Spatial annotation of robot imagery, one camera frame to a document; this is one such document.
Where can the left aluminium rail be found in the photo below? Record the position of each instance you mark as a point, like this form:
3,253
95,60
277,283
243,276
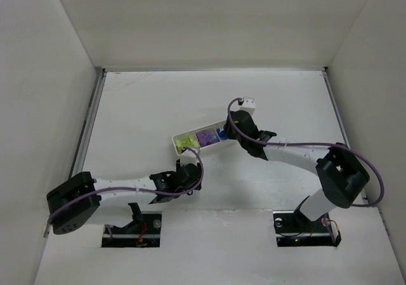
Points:
84,139

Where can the purple patterned lego brick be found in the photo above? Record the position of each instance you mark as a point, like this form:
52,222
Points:
206,138

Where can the aluminium rail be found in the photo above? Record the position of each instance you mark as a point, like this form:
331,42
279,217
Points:
335,107
84,139

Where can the right aluminium rail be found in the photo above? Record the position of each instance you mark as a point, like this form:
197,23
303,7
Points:
335,107

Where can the blue legos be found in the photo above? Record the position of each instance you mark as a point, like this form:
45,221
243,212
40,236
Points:
221,134

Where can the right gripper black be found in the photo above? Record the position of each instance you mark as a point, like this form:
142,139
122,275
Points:
233,124

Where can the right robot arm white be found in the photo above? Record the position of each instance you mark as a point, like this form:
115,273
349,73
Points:
341,175

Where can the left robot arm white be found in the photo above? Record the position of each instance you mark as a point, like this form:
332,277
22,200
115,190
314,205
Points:
115,197

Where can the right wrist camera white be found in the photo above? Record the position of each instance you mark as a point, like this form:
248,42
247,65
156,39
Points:
247,104

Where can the green lego brick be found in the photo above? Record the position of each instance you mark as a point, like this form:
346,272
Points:
186,141

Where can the white three-compartment tray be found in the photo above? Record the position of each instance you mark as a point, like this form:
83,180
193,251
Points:
210,149

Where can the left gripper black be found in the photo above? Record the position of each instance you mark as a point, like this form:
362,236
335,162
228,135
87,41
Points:
185,173

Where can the white front board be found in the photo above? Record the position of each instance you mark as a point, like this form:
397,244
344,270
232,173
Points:
225,247

